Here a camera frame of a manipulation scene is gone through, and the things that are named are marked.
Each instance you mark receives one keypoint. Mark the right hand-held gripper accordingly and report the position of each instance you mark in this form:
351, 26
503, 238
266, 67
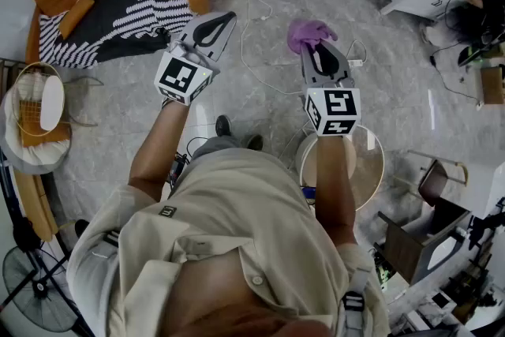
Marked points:
335, 110

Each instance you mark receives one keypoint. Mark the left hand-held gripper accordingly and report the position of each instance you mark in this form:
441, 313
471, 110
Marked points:
175, 75

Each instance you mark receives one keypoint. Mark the purple fluffy cloth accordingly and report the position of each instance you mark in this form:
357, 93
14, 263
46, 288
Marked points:
304, 33

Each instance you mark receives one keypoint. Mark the person's left forearm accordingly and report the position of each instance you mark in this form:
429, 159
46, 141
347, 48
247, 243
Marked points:
154, 154

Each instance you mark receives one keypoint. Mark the white power strip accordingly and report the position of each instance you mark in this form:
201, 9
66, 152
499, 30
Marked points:
355, 62

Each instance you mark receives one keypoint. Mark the person's left black shoe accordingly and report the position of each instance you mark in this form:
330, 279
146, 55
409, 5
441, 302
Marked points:
223, 125

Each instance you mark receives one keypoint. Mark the person's black shoe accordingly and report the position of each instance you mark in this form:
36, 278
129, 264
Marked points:
254, 141
223, 125

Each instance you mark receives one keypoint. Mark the person's right black shoe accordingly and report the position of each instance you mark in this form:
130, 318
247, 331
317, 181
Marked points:
254, 141

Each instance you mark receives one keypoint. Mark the round white side table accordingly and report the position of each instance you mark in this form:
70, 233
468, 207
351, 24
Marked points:
367, 169

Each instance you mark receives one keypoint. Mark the person's grey trousers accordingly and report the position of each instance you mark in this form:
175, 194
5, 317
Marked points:
217, 148

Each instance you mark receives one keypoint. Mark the person's beige shirt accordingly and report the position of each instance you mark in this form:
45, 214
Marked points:
236, 209

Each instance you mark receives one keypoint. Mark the brown cardboard box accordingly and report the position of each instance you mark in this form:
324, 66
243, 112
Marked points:
492, 87

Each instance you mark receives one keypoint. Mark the dark wooden cabinet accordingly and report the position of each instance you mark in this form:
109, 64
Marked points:
406, 248

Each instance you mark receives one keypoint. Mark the tan wooden bench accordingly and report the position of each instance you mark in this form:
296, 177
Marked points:
35, 205

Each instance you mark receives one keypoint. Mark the black floor fan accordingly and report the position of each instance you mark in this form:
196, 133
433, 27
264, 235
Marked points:
39, 288

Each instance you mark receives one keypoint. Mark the brown chair with metal frame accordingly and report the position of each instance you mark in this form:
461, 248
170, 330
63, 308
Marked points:
438, 181

